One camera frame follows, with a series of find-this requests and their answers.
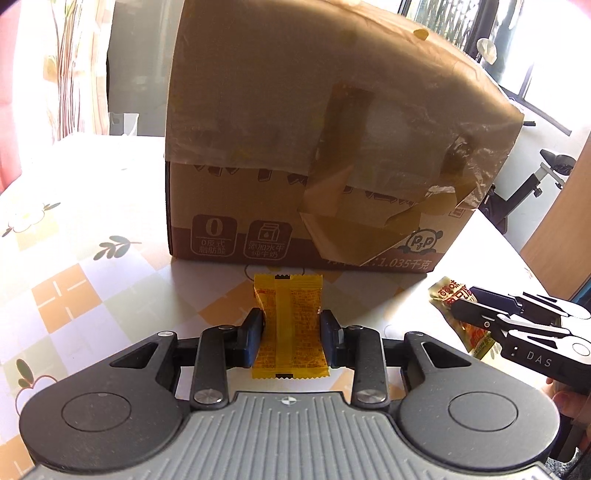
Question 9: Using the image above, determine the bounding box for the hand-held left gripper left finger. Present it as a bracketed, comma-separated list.
[110, 307, 266, 411]

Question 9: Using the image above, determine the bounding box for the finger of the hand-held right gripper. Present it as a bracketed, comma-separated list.
[450, 286, 563, 322]
[479, 313, 572, 345]

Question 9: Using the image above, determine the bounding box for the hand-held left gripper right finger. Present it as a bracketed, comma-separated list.
[318, 309, 472, 411]

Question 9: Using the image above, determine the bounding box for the yellow snack packet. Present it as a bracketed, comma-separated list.
[251, 272, 331, 380]

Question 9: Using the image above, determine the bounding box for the gold snack packet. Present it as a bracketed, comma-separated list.
[427, 275, 509, 361]

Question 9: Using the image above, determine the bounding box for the brown cardboard box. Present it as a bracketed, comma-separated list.
[164, 0, 526, 274]

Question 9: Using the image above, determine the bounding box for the person's right hand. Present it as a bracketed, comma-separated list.
[545, 376, 591, 424]

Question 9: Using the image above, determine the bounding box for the black exercise bike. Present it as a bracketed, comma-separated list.
[479, 148, 578, 241]

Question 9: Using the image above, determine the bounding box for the brown wooden panel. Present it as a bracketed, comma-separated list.
[544, 137, 591, 303]

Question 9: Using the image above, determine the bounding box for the black framed window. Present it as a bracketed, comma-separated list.
[397, 0, 591, 137]

